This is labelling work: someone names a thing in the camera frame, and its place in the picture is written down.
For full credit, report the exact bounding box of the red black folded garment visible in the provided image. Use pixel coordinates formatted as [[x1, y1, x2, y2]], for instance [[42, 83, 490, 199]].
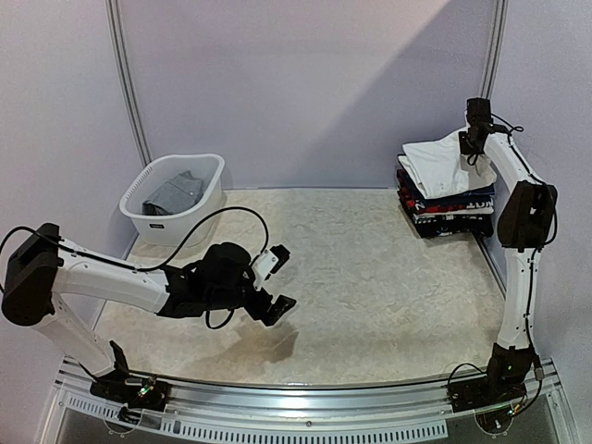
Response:
[[396, 168, 494, 215]]

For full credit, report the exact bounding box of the grey folded garment in basket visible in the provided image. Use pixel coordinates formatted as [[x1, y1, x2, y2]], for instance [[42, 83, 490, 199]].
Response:
[[142, 171, 204, 216]]

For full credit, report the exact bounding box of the white folded garment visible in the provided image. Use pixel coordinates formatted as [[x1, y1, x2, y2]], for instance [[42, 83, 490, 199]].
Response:
[[412, 207, 494, 222]]

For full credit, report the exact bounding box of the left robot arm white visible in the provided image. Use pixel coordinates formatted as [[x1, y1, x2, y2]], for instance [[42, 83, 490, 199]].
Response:
[[1, 223, 296, 401]]

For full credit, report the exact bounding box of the wall aluminium profile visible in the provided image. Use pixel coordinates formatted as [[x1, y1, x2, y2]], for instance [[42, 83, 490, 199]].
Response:
[[463, 0, 509, 170], [105, 0, 152, 166]]

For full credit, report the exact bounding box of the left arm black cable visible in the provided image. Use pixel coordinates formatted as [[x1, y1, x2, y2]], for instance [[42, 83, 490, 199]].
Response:
[[0, 206, 272, 330]]

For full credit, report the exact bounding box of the right wall aluminium profile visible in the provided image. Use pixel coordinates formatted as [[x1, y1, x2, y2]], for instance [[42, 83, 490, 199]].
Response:
[[463, 0, 509, 170]]

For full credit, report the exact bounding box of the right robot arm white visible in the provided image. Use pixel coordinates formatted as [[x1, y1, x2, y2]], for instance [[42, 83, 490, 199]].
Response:
[[459, 97, 558, 403]]

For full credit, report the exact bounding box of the white cloth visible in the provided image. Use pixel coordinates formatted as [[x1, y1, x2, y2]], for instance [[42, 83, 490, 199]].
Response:
[[399, 130, 497, 199]]

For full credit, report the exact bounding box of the aluminium front rail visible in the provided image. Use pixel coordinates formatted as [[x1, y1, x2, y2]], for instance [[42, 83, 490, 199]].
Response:
[[40, 358, 578, 443]]

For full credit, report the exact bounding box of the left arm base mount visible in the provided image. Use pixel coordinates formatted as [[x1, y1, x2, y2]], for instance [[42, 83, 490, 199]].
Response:
[[90, 340, 171, 425]]

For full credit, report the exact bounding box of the white plastic laundry basket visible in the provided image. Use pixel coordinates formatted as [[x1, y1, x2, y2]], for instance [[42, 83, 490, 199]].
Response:
[[119, 154, 225, 247]]

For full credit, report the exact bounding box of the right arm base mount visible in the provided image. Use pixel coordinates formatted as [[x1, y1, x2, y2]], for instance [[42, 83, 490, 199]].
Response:
[[446, 346, 544, 435]]

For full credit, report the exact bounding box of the left wall aluminium profile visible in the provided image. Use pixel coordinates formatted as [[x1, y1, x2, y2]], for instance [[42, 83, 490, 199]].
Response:
[[105, 0, 152, 166]]

